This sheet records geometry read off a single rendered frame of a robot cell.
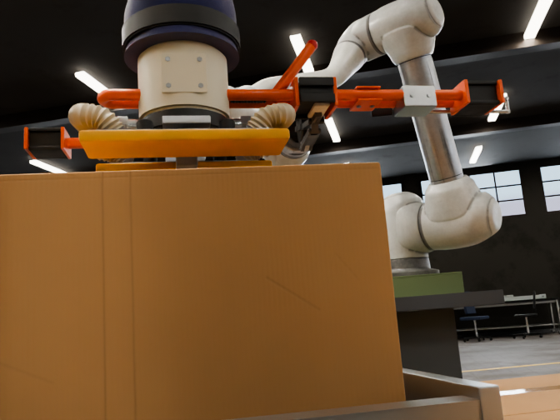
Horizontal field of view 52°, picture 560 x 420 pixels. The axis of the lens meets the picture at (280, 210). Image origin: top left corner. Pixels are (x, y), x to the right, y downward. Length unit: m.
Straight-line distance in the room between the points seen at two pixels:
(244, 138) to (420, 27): 0.90
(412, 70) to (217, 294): 1.10
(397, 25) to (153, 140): 0.99
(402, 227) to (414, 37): 0.57
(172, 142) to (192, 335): 0.32
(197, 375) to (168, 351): 0.05
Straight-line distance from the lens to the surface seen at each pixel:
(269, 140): 0.97
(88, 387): 0.87
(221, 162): 1.14
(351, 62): 1.75
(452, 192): 1.75
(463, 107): 1.26
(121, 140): 0.96
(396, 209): 1.86
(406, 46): 1.75
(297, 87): 1.12
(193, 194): 0.88
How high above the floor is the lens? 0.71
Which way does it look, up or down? 11 degrees up
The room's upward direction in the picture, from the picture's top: 4 degrees counter-clockwise
